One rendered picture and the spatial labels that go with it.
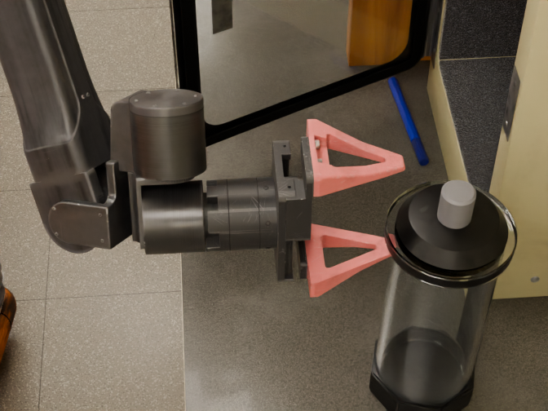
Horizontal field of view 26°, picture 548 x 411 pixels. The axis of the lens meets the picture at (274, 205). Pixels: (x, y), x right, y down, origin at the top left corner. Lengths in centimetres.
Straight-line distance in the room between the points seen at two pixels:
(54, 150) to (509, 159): 40
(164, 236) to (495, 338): 42
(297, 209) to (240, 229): 5
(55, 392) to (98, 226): 139
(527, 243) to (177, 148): 41
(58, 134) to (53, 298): 151
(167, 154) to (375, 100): 56
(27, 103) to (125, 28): 207
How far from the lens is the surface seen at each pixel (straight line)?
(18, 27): 94
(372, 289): 123
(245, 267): 124
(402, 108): 140
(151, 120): 89
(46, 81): 94
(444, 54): 136
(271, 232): 92
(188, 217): 92
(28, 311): 243
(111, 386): 230
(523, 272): 121
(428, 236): 96
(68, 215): 95
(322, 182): 88
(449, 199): 95
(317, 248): 99
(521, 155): 108
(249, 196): 92
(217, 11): 116
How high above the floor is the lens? 190
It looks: 48 degrees down
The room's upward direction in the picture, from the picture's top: straight up
